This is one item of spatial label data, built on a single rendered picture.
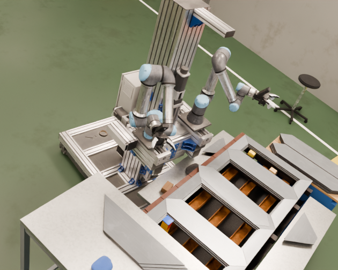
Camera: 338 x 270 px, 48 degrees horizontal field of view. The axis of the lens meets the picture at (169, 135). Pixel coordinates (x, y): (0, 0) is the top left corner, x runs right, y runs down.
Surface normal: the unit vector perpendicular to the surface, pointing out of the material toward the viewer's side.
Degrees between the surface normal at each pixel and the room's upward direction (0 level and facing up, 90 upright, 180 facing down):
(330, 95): 90
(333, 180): 0
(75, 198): 0
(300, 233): 0
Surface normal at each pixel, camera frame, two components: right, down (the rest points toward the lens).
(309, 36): -0.74, 0.29
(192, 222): 0.25, -0.73
